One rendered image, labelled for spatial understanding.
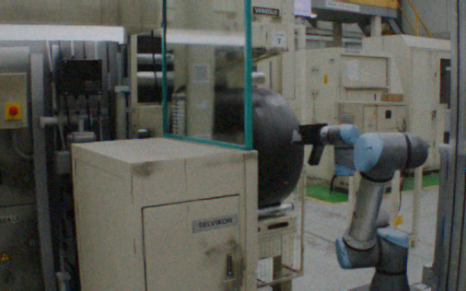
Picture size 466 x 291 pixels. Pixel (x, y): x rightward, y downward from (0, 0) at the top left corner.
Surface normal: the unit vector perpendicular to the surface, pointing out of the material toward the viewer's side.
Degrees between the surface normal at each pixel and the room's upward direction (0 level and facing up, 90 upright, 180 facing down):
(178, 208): 90
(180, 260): 90
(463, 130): 90
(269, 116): 54
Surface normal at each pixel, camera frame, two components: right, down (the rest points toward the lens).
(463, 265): -0.86, 0.06
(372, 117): 0.51, 0.10
